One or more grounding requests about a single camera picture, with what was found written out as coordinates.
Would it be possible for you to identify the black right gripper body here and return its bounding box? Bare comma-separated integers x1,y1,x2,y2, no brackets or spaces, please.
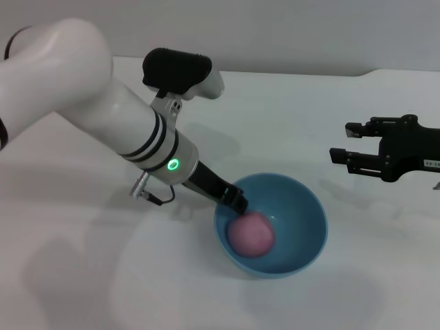
377,113,440,184

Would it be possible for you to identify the blue bowl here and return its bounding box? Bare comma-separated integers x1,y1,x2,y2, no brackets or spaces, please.
213,173,328,279

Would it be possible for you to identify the left arm connector cable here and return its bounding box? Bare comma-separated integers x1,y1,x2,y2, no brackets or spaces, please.
129,173,176,206

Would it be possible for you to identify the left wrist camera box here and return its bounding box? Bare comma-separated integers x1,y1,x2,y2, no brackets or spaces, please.
142,47,226,122

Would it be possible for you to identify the pink toy peach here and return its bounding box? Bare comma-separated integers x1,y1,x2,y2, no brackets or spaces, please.
226,210,276,259

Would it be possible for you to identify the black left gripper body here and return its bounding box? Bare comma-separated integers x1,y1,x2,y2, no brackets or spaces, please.
181,161,242,207

